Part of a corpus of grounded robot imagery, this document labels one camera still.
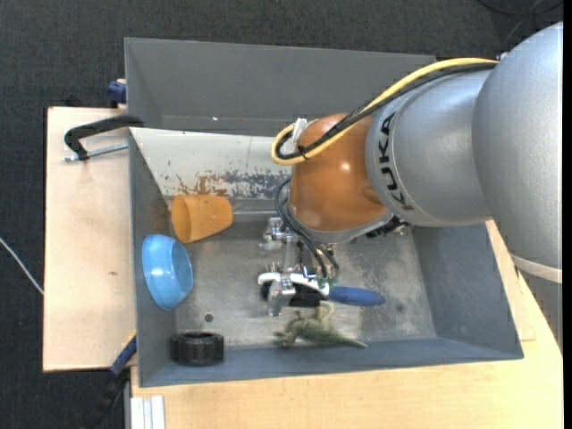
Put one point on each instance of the green toy dinosaur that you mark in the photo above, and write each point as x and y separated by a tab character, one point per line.
319	331

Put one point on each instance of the pale wood board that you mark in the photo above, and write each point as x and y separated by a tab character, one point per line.
85	239

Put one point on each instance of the orange plastic cup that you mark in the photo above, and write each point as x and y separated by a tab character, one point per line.
201	218

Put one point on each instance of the blue plastic bowl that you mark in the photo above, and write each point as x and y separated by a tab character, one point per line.
163	271

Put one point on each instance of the grey metal bin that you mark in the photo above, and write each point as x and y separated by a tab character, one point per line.
232	83

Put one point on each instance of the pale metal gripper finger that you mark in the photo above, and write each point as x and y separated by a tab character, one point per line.
270	278
278	302

